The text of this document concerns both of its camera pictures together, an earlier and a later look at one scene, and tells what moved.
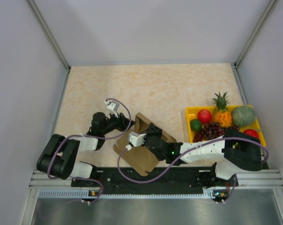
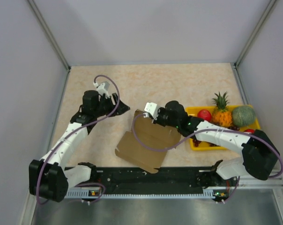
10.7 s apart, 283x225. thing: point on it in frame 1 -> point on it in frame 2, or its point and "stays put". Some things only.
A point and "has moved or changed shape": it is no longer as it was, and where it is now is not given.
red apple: (204, 116) stays put
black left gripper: (122, 122) -> (121, 108)
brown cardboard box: (142, 159) has moved or changed shape
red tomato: (251, 132) stays put
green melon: (243, 115) stays put
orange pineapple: (221, 115) stays put
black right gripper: (152, 130) -> (157, 121)
